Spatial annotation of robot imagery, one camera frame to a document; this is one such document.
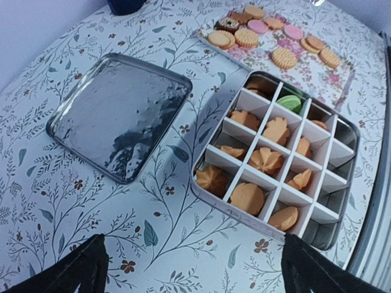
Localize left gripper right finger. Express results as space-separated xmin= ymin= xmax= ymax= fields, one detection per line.
xmin=281 ymin=234 xmax=381 ymax=293

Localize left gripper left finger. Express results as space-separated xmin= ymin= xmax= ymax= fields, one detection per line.
xmin=6 ymin=234 xmax=109 ymax=292

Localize green sandwich cookie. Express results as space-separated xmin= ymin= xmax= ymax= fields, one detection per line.
xmin=276 ymin=95 xmax=302 ymax=114

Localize metal cookie tin with dividers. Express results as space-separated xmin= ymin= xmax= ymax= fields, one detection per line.
xmin=192 ymin=71 xmax=359 ymax=251

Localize swirl butter cookie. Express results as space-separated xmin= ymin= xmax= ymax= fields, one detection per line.
xmin=248 ymin=147 xmax=283 ymax=176

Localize metal tin lid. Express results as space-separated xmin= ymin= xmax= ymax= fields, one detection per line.
xmin=46 ymin=53 xmax=192 ymax=184

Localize round embossed biscuit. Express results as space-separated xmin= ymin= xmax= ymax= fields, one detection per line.
xmin=272 ymin=48 xmax=297 ymax=70

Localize floral rectangular tray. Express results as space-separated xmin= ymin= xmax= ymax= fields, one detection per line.
xmin=197 ymin=5 xmax=355 ymax=110

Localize pink sandwich cookie lower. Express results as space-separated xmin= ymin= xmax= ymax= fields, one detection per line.
xmin=283 ymin=24 xmax=304 ymax=40

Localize pink sandwich cookie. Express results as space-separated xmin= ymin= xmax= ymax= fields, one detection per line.
xmin=247 ymin=20 xmax=268 ymax=34
xmin=283 ymin=24 xmax=304 ymax=40

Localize pink sandwich cookie upper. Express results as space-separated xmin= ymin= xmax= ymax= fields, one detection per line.
xmin=247 ymin=20 xmax=268 ymax=34

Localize chocolate sprinkled donut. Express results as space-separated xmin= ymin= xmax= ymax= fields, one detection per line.
xmin=215 ymin=16 xmax=240 ymax=34

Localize brown flower cookie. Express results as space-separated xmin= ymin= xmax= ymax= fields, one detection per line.
xmin=230 ymin=12 xmax=252 ymax=25

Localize dark blue mug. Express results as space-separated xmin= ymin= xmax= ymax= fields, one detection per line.
xmin=106 ymin=0 xmax=146 ymax=16

